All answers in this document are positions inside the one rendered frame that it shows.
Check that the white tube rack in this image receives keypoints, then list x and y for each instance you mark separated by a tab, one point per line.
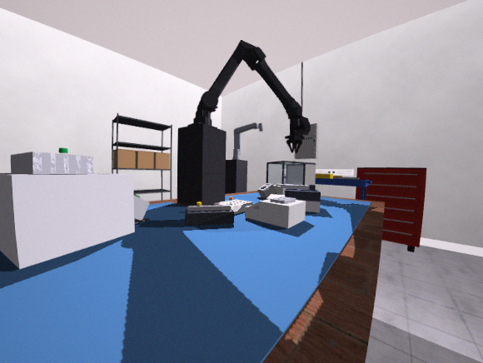
237	206

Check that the blue bench mat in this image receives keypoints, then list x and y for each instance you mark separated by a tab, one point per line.
170	293

